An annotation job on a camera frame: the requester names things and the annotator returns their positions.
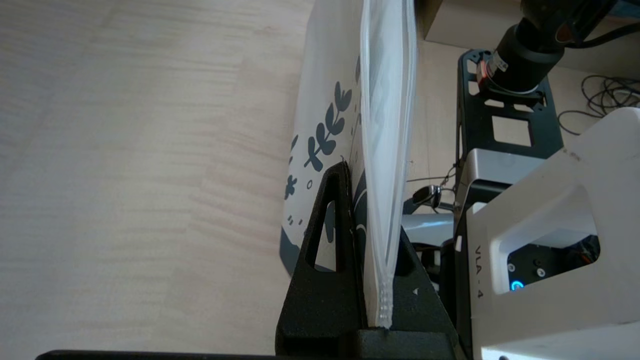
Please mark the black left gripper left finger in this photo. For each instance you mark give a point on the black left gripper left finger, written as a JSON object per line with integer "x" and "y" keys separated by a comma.
{"x": 320, "y": 305}

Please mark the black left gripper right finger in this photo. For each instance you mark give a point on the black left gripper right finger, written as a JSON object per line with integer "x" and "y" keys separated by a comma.
{"x": 420, "y": 310}

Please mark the white horse-print zipper pouch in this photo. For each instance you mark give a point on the white horse-print zipper pouch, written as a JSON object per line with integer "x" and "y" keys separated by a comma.
{"x": 385, "y": 125}

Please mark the silver robot base shell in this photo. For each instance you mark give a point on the silver robot base shell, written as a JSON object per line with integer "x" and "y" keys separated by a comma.
{"x": 550, "y": 320}

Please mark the small black metal clip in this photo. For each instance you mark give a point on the small black metal clip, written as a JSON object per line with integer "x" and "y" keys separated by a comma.
{"x": 425, "y": 195}

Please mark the silver grey base block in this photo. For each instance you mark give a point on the silver grey base block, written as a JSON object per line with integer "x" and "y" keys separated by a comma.
{"x": 500, "y": 165}

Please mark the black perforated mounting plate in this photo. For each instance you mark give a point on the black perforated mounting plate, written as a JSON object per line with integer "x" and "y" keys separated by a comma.
{"x": 545, "y": 130}

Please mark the beige wooden shelf table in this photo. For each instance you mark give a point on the beige wooden shelf table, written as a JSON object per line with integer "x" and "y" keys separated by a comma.
{"x": 125, "y": 175}

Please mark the black cylindrical torso joint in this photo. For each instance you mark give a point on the black cylindrical torso joint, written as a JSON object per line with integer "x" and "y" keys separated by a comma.
{"x": 530, "y": 55}

